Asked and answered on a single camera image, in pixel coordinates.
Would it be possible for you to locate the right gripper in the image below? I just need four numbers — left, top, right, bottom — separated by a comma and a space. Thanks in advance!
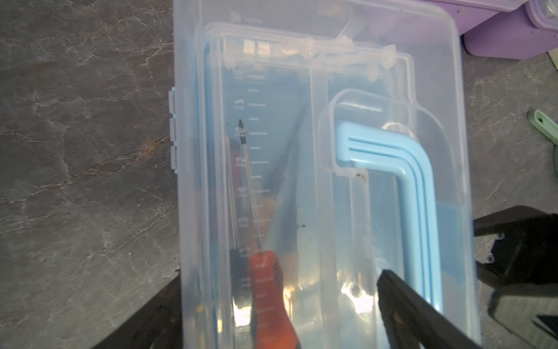
474, 206, 557, 348

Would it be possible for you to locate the orange screwdriver in middle lid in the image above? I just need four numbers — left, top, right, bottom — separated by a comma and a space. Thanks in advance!
238, 120, 300, 349

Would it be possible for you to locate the blue toolbox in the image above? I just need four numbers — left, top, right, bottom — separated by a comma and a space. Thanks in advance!
169, 1, 480, 348

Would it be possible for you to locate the purple toolbox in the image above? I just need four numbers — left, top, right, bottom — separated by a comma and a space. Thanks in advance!
463, 0, 557, 60
428, 0, 527, 35

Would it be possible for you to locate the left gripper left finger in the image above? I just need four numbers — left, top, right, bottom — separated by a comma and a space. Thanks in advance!
94, 276, 183, 349

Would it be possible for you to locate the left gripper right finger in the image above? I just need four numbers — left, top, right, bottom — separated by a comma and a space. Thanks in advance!
377, 270, 480, 349

